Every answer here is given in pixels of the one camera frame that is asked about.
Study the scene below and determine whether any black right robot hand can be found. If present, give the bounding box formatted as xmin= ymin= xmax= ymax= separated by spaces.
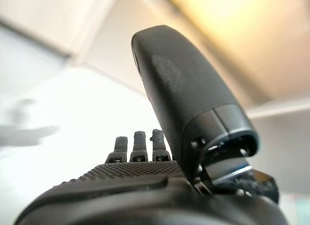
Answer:
xmin=14 ymin=25 xmax=289 ymax=225

